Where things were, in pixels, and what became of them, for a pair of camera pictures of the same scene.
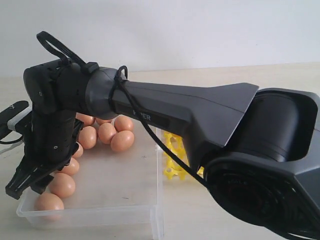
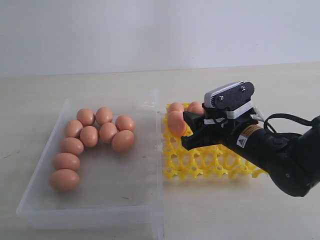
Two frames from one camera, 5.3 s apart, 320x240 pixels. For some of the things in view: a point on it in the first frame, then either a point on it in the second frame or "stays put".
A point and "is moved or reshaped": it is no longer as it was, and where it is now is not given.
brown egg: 123,123 stays put
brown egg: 87,137 stays put
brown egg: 48,201 is moved or reshaped
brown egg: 88,120 stays put
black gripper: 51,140 to 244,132
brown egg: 105,131 stays put
